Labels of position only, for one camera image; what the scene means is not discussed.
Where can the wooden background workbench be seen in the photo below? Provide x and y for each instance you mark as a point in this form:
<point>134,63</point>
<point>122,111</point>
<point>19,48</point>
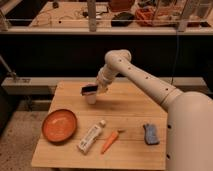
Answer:
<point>91,17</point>

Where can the orange bowl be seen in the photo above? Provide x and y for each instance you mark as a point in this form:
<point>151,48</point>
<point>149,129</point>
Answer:
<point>59,125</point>

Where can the white toothpaste tube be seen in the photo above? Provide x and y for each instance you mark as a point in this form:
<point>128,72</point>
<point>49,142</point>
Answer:
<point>90,137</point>

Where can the orange tool on workbench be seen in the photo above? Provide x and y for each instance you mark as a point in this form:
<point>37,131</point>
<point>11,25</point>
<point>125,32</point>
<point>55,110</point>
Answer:
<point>153,17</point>

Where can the grey metal clamp stand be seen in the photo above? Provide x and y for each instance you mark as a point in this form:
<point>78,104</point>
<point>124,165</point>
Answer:
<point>14,76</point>

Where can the blue sponge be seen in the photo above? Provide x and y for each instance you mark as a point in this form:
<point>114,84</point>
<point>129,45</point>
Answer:
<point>150,136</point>

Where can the black object on workbench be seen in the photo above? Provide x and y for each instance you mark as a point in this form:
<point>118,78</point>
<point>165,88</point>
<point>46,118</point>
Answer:
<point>122,19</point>

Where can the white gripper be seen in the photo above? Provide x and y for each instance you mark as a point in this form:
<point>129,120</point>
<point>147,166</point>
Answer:
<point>102,88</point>

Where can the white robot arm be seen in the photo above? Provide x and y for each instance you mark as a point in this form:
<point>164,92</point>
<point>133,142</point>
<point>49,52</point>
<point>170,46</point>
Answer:
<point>189,143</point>

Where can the orange toy carrot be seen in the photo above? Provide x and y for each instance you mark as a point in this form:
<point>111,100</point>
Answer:
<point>110,140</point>

